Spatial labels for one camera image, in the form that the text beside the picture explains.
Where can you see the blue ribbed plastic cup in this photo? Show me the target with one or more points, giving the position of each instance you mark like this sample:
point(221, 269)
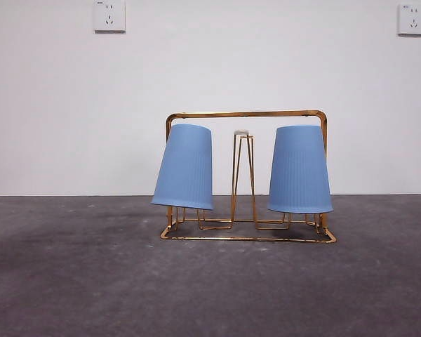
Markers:
point(184, 168)
point(298, 168)

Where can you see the white wall power socket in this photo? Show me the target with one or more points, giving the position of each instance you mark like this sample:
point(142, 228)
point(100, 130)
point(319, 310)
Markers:
point(412, 20)
point(109, 17)

